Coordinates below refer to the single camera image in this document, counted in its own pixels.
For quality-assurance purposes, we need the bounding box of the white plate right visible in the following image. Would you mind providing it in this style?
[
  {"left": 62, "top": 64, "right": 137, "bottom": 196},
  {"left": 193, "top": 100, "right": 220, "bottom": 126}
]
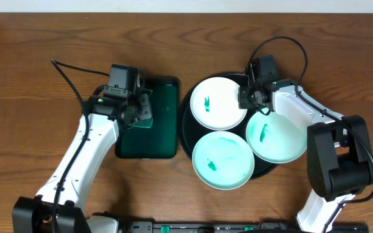
[{"left": 245, "top": 112, "right": 307, "bottom": 164}]

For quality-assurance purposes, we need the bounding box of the right black cable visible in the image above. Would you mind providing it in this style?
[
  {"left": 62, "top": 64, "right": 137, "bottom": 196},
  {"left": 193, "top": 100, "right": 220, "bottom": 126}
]
[{"left": 246, "top": 36, "right": 373, "bottom": 233}]

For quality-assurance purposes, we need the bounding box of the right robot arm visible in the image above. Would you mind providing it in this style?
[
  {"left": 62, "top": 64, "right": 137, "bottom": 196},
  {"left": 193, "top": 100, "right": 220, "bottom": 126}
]
[{"left": 238, "top": 73, "right": 373, "bottom": 232}]

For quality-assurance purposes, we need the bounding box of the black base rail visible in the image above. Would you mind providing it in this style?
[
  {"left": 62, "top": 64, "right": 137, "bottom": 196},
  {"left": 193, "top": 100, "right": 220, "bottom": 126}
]
[{"left": 85, "top": 219, "right": 370, "bottom": 233}]

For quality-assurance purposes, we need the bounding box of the black round tray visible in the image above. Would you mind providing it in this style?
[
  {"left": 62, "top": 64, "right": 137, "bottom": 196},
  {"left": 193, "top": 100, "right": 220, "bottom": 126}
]
[{"left": 177, "top": 72, "right": 278, "bottom": 180}]

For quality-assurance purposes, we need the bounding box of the black rectangular tray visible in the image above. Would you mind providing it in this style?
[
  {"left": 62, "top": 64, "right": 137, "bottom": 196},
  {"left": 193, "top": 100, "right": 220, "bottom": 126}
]
[{"left": 115, "top": 78, "right": 179, "bottom": 159}]

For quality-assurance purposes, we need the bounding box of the white plate bottom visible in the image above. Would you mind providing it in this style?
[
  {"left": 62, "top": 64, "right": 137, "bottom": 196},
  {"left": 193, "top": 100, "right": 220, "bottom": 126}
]
[{"left": 192, "top": 131, "right": 255, "bottom": 190}]

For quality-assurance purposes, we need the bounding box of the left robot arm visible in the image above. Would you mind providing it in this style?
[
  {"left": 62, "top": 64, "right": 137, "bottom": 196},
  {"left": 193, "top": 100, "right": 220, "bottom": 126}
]
[{"left": 12, "top": 86, "right": 152, "bottom": 232}]

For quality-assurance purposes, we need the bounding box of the white plate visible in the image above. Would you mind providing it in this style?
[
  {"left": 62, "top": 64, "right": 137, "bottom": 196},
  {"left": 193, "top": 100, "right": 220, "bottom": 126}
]
[
  {"left": 190, "top": 77, "right": 247, "bottom": 131},
  {"left": 245, "top": 112, "right": 307, "bottom": 164},
  {"left": 192, "top": 131, "right": 255, "bottom": 190}
]

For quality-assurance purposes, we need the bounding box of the green wavy sponge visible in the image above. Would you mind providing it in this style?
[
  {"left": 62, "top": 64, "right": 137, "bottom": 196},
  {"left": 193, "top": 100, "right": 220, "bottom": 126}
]
[{"left": 133, "top": 89, "right": 153, "bottom": 128}]

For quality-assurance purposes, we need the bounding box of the white plate top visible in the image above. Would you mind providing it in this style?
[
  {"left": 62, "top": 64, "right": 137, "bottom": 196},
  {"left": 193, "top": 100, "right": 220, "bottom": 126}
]
[{"left": 190, "top": 77, "right": 247, "bottom": 131}]

